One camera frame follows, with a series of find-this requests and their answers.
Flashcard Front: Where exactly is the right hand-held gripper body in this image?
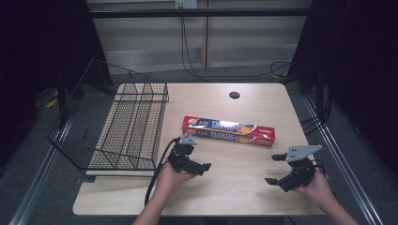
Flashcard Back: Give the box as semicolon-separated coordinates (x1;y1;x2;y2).
276;144;324;193

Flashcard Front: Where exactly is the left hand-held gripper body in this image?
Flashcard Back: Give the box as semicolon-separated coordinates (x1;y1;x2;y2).
168;133;205;176

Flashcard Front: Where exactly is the person's right hand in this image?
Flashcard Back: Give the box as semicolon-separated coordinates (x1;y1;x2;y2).
293;170;331;209

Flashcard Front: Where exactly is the person's left hand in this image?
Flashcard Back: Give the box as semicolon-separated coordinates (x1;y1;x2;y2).
154;161;197;197

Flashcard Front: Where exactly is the red plastic wrap box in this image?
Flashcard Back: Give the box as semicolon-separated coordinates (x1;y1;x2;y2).
181;115;277;148

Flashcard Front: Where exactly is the black curtain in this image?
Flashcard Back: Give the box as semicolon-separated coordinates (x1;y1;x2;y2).
0;0;114;170
289;0;398;176

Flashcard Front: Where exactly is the black stand leg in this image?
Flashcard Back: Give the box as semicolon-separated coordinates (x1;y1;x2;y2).
55;82;70;129

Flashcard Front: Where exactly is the black horizontal bar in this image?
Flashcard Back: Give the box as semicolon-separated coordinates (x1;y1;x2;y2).
89;8;312;19

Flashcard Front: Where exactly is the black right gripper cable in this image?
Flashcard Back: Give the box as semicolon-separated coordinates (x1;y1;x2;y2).
313;158;331;181

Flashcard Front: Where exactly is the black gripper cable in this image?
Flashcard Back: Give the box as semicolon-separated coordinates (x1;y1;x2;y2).
144;136;182;207
313;158;331;181

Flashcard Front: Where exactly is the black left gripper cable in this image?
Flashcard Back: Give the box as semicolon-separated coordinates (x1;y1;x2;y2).
144;136;182;207

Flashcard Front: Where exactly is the metal floor rail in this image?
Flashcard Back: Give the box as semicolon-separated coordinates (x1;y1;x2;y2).
8;120;74;225
301;95;384;225

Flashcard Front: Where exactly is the bundle of black cables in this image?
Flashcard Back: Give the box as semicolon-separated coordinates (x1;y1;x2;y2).
298;90;332;137

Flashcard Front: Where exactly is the black wire mesh basket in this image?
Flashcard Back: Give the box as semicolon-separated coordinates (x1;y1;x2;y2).
47;57;170;176

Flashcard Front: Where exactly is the long black floor cable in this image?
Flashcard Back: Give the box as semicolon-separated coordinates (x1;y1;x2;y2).
179;16;294;81

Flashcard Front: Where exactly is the white wall outlet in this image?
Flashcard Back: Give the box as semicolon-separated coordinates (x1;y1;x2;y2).
175;0;198;10

